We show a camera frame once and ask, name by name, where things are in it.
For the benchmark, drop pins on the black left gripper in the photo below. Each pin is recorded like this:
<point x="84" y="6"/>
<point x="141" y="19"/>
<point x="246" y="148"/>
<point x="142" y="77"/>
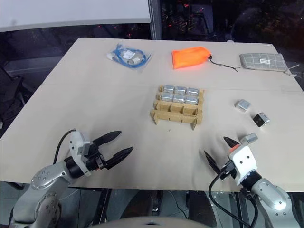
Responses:
<point x="95" y="158"/>

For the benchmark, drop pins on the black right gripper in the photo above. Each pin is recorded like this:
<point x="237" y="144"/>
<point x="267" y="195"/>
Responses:
<point x="231" y="175"/>

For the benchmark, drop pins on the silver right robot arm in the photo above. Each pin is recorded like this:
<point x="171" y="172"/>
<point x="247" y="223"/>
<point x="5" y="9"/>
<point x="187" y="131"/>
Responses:
<point x="270" y="192"/>

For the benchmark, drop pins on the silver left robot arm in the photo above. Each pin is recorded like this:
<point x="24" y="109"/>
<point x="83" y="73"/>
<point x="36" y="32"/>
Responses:
<point x="47" y="175"/>

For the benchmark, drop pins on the wooden rack with metal parts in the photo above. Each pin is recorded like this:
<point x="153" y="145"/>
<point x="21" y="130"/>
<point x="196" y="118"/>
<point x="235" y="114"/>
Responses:
<point x="177" y="112"/>

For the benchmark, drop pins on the clear plastic zip bag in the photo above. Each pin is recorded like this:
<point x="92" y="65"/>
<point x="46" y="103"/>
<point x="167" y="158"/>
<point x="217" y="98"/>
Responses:
<point x="128" y="57"/>

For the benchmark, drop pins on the grey checked fabric pouch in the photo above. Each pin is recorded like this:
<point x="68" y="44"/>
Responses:
<point x="261" y="61"/>

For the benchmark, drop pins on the grey window pillar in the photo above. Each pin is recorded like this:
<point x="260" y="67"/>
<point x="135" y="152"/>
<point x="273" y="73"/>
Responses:
<point x="155" y="19"/>

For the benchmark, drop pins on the white board panel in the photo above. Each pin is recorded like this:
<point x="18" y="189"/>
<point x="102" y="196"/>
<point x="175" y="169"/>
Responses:
<point x="71" y="12"/>

